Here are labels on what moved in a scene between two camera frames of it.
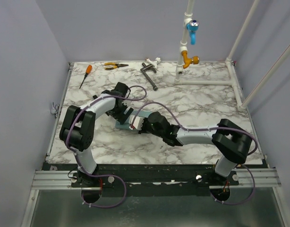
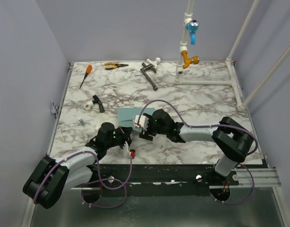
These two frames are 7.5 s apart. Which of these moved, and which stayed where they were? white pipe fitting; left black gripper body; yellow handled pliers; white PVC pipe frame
Moved: left black gripper body
Stayed: yellow handled pliers; white PVC pipe frame; white pipe fitting
